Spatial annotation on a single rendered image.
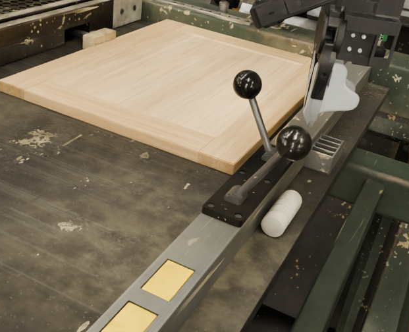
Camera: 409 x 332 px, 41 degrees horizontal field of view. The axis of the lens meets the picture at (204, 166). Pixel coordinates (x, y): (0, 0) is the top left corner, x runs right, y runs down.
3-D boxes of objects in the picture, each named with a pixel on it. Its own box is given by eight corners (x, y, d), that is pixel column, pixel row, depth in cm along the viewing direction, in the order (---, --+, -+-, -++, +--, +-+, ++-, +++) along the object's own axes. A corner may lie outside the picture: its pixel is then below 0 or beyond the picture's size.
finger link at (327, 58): (323, 105, 63) (343, 30, 59) (310, 103, 63) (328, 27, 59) (321, 90, 67) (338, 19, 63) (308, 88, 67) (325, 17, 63)
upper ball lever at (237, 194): (247, 207, 66) (323, 138, 58) (235, 222, 63) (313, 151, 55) (225, 184, 66) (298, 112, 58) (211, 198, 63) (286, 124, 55)
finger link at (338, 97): (349, 143, 67) (370, 71, 62) (301, 135, 67) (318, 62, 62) (346, 132, 69) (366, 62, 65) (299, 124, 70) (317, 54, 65)
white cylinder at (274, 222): (280, 241, 66) (301, 211, 72) (286, 221, 65) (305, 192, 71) (258, 232, 67) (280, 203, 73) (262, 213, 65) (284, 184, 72)
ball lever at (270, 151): (291, 157, 74) (261, 63, 71) (282, 168, 71) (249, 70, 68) (266, 162, 76) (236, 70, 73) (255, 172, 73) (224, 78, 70)
